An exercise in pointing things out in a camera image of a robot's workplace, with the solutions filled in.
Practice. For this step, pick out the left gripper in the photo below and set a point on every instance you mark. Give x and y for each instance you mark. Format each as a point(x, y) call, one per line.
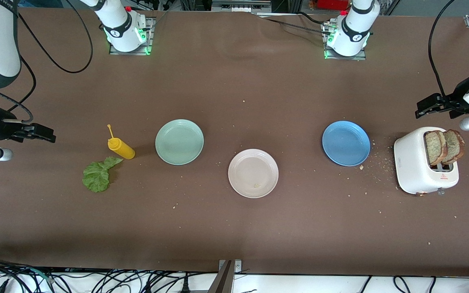
point(457, 100)

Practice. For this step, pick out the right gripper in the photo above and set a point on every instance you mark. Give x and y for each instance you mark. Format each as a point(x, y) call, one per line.
point(4, 126)

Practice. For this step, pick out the brown bread slice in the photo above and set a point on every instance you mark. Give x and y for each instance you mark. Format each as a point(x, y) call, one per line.
point(434, 148)
point(456, 144)

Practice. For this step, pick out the yellow mustard squeeze bottle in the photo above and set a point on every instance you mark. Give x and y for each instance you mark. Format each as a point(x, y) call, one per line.
point(121, 148)

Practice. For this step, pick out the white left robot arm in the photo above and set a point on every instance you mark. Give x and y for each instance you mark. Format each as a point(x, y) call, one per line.
point(354, 32)

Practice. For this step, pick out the blue plate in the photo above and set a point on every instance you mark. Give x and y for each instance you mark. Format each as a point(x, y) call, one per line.
point(346, 143)

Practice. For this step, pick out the mint green plate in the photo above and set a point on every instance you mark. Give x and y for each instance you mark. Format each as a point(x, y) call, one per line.
point(179, 142)

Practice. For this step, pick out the beige plate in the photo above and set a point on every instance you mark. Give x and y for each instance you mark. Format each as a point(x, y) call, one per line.
point(250, 171)

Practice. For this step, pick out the white toaster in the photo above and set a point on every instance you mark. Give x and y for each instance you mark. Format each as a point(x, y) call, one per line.
point(413, 167)

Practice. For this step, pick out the green lettuce leaf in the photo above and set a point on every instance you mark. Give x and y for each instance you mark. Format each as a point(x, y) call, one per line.
point(96, 177)

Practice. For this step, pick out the red box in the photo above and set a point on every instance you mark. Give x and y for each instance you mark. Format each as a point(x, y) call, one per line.
point(332, 4)

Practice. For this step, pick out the grey power strip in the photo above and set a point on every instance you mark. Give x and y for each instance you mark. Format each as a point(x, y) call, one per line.
point(240, 5)

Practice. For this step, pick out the aluminium profile bar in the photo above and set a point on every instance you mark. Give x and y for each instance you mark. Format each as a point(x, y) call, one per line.
point(226, 278)

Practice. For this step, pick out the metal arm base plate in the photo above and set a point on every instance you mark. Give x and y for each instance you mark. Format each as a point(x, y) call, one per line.
point(340, 57)
point(116, 53)

